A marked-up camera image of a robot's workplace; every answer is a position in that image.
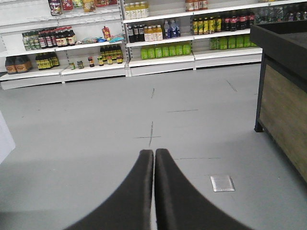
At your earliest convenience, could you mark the white supermarket shelf unit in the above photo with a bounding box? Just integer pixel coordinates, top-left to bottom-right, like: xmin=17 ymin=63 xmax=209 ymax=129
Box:
xmin=0 ymin=0 xmax=307 ymax=90

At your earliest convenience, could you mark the silver floor outlet plate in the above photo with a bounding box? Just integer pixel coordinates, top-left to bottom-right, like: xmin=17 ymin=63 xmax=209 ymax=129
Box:
xmin=210 ymin=175 xmax=235 ymax=192

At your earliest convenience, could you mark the black wooden display table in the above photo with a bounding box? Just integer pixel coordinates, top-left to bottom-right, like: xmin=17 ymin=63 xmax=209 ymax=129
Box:
xmin=250 ymin=20 xmax=307 ymax=179

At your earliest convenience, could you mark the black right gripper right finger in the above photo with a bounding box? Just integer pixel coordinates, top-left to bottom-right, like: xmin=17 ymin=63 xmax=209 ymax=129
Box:
xmin=154 ymin=149 xmax=249 ymax=230

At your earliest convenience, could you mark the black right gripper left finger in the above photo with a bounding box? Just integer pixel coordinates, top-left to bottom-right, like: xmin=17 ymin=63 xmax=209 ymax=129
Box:
xmin=66 ymin=149 xmax=154 ymax=230

